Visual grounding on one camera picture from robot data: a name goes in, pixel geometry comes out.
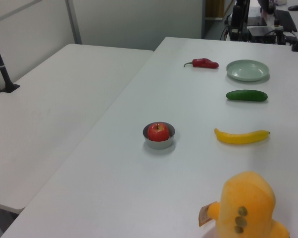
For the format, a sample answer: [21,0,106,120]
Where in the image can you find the red apple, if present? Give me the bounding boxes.
[147,122,170,143]

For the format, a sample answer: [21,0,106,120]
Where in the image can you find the small grey bowl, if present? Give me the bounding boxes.
[142,121,176,150]

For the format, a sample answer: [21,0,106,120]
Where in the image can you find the red chili pepper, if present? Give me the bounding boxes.
[183,58,220,69]

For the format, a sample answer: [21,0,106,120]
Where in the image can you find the yellow banana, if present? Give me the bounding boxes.
[214,127,271,145]

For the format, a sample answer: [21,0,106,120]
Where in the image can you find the green cucumber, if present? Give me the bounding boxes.
[225,89,268,102]

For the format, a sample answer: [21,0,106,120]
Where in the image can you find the pale green plate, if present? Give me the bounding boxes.
[225,59,271,82]

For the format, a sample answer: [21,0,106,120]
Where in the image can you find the plush toy paper tag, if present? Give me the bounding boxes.
[198,202,215,228]

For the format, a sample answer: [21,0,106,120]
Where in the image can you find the orange plush toy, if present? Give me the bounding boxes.
[206,171,291,238]

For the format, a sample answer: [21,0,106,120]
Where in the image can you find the black electronics tower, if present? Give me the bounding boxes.
[227,0,250,42]

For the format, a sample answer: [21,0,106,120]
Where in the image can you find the black flat device box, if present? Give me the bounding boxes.
[247,24,280,45]

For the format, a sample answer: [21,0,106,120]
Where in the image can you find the black camera stand pole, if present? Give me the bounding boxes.
[0,25,21,93]

